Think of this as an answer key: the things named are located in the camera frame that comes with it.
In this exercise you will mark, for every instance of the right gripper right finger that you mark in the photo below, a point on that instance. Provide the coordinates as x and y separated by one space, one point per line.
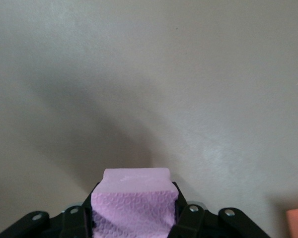
191 220

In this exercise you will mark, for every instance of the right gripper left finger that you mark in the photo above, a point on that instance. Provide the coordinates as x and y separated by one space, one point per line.
72 223

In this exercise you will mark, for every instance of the pink foam cube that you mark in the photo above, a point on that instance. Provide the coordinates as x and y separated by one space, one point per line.
134 205

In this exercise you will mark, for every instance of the paper table cover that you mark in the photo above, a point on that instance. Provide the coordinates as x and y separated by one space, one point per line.
188 74

